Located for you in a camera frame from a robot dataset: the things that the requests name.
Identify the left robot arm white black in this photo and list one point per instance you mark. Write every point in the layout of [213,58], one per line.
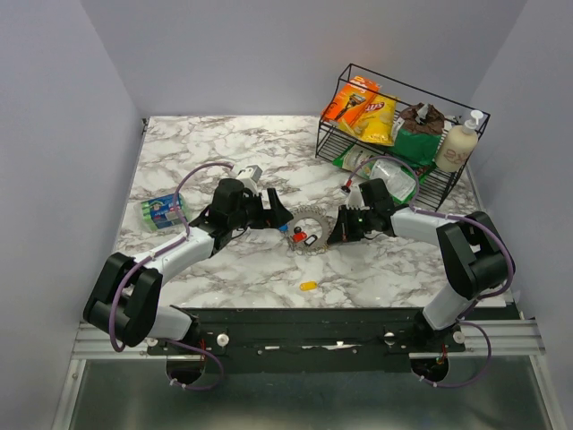
[124,300]

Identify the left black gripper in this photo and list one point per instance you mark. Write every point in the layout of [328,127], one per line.
[272,218]

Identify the cream lotion pump bottle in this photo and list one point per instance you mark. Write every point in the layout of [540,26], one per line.
[459,143]

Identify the black wire basket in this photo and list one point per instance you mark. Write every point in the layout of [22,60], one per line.
[436,184]

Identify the black key tag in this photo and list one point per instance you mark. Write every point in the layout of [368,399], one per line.
[310,240]

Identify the metal keyring holder with rings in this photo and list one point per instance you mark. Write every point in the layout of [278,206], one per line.
[314,221]

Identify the yellow key tag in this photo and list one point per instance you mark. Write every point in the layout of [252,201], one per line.
[308,286]

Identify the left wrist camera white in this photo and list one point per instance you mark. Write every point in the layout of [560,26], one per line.
[249,176]

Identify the brown crumpled bag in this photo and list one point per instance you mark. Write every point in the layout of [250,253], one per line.
[422,118]

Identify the green sponge pack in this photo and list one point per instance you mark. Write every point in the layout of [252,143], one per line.
[159,212]

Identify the orange razor package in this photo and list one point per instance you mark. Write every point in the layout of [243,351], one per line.
[350,101]

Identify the dark green bag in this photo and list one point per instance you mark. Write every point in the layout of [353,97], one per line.
[417,149]

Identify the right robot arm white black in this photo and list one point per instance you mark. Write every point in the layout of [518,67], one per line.
[476,261]

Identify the red key tag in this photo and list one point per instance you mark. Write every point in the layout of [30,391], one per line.
[298,235]

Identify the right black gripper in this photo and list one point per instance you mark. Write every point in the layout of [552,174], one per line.
[343,232]

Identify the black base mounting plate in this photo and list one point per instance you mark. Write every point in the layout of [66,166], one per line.
[271,340]

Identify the yellow chips bag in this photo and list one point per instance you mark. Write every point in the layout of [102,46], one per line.
[374,124]

